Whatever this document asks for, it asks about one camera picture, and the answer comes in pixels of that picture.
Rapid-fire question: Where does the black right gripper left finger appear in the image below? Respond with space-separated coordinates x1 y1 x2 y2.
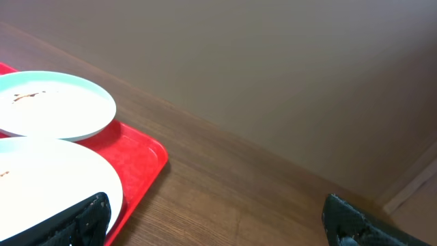
1 192 111 246

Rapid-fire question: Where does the red plastic tray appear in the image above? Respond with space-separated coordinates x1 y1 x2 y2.
0 62 169 246

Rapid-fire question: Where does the light blue plate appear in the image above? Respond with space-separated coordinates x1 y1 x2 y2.
1 71 117 141
1 137 124 240

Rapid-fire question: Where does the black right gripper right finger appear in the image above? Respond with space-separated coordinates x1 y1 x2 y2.
322 194 429 246

